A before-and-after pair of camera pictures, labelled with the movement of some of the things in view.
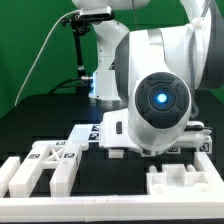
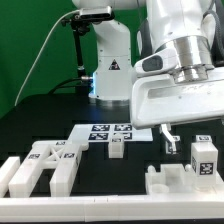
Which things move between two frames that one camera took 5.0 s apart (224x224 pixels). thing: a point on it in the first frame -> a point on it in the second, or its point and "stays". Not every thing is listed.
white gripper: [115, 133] -> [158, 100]
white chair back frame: [54, 154] stays
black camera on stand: [95, 14] stays
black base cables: [82, 85] stays
